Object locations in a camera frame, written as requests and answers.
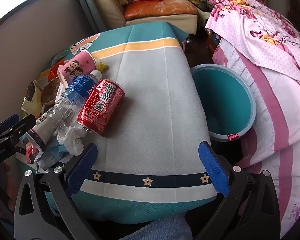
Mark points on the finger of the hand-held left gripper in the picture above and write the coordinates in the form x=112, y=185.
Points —
x=22, y=127
x=8, y=121

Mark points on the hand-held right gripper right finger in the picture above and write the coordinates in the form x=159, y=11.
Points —
x=215, y=170

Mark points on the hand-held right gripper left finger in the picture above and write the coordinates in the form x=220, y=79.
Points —
x=81, y=170

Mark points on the white and black drink cup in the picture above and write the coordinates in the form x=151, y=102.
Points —
x=41, y=131

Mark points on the red and white packet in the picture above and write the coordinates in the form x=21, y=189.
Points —
x=30, y=153

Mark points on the white tissue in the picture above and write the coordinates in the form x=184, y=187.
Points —
x=72, y=142

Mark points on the brown printed snack bag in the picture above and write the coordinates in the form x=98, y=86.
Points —
x=46, y=92

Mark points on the orange snack bag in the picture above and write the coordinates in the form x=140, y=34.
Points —
x=52, y=73

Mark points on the red soda can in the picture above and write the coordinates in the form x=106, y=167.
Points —
x=100, y=107

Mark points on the clear bottle with blue label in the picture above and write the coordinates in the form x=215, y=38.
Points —
x=77, y=90

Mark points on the teal trash bin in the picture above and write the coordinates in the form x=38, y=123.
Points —
x=222, y=92

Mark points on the pink paper cup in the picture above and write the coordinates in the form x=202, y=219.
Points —
x=76, y=66

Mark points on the blue fleece cloth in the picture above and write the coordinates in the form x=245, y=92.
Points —
x=165, y=230

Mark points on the teal striped tablecloth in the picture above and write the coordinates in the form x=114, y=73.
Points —
x=152, y=117

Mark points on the pink and white quilt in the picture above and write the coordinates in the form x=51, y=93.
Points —
x=277, y=110

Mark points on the cream leather sofa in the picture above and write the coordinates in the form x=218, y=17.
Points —
x=107, y=10

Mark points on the pink floral bedsheet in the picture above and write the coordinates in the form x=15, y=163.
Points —
x=252, y=22

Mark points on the white side table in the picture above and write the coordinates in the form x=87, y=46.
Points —
x=202, y=17

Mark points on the orange seat cushion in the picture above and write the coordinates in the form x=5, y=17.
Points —
x=160, y=8

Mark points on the wooden bed frame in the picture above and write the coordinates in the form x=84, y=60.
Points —
x=211, y=43

